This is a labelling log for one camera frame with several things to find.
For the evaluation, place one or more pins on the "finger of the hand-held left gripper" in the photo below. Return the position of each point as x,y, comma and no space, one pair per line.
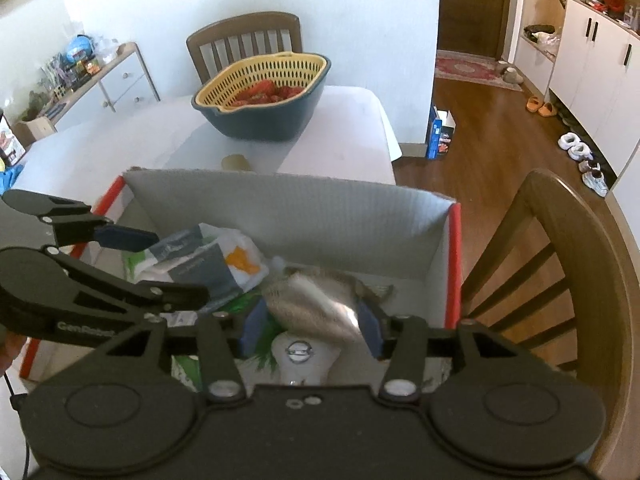
125,238
170,299

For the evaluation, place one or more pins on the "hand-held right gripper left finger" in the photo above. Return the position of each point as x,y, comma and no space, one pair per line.
255,327

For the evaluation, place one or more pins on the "blue cloth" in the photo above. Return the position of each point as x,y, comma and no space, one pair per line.
7,177

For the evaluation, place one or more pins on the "white wall cabinet unit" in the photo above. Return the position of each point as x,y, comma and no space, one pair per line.
600,60

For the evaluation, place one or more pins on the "pile of strawberries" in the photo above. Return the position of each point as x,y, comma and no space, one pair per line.
265,92

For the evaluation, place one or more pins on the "white item with grey emblem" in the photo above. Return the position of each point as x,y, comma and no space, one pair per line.
320,360

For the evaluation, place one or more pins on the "red printed bag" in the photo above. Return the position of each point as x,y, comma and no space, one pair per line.
7,140

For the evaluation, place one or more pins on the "red cardboard box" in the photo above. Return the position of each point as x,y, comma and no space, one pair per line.
300,210

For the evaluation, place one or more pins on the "white sideboard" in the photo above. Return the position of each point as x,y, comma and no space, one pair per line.
125,80

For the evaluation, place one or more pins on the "patterned door rug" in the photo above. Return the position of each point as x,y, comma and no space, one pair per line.
465,67

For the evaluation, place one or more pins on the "grey sneaker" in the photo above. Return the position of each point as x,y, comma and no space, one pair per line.
596,184
591,168

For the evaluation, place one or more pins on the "dark cloth bundle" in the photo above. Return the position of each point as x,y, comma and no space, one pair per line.
540,32

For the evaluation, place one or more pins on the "grey slippers pair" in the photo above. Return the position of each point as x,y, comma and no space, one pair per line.
511,72

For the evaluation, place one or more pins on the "wooden slatted chair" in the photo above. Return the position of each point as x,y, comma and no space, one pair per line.
240,22
590,260

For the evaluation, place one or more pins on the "white pouch with green print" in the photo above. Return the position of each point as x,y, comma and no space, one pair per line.
185,372

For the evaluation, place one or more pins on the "dark wooden door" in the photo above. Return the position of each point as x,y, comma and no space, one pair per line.
470,10

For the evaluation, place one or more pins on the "blue printed box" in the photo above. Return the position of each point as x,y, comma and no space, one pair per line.
440,140

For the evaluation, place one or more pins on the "open cardboard carton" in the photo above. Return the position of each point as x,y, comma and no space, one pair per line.
35,130

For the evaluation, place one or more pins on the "white plastic bag packet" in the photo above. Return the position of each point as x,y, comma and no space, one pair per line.
210,265

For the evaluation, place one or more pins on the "yellow and blue strainer basket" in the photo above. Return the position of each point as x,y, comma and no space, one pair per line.
260,125

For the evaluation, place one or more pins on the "orange slipper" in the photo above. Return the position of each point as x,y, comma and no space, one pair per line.
547,110
532,105

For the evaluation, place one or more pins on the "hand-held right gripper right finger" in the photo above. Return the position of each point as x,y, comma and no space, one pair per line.
370,327

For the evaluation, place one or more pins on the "blue toy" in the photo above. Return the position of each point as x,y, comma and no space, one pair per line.
80,46

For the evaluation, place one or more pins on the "shiny foil packet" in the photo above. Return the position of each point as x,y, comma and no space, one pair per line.
310,305

